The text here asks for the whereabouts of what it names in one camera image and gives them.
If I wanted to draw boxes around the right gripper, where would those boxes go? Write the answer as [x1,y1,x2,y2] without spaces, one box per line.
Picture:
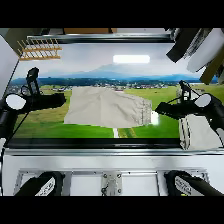
[154,101,184,120]

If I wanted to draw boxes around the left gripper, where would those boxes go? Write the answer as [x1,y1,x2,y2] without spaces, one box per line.
[38,92,67,111]

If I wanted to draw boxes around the pale wooden clothes hangers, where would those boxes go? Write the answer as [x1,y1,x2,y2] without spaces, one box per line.
[16,37,63,62]

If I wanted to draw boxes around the pale grey folded garment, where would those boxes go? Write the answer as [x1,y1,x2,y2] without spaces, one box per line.
[178,112,223,151]

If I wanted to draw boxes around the beige garment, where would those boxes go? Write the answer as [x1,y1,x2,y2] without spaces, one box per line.
[62,85,154,129]

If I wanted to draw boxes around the olive brown garment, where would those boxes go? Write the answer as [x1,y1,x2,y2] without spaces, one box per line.
[199,52,224,85]

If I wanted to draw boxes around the black garment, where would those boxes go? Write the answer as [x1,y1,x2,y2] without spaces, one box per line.
[165,27,201,64]

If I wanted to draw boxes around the white garment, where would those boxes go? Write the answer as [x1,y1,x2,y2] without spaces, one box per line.
[186,27,224,74]

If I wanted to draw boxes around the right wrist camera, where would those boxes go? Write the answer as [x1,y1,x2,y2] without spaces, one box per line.
[178,79,193,102]

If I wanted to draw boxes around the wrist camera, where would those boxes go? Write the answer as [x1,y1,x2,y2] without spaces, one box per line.
[25,66,42,97]
[178,79,193,102]

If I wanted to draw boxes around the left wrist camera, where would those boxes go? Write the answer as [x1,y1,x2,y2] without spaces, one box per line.
[25,66,42,97]

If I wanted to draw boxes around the black cable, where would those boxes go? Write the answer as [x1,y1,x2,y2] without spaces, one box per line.
[9,112,28,141]

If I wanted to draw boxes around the silver frame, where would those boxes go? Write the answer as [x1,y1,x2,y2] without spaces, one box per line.
[0,146,224,197]

